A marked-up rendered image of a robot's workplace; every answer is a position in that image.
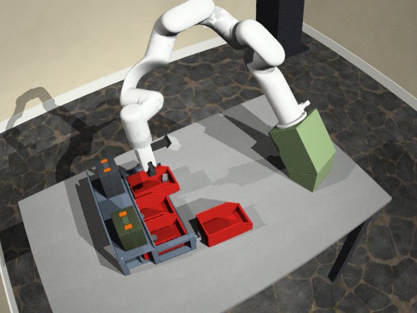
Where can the red bin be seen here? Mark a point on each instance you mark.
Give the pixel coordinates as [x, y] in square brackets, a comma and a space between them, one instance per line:
[141, 185]
[222, 223]
[155, 205]
[166, 228]

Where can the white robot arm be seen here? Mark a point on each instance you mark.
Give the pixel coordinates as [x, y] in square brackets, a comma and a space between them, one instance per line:
[262, 58]

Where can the olive green case with orange latches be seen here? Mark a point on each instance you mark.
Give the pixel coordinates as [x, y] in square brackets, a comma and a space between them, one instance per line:
[128, 228]

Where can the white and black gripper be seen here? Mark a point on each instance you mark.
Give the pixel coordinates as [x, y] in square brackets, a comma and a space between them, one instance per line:
[146, 159]

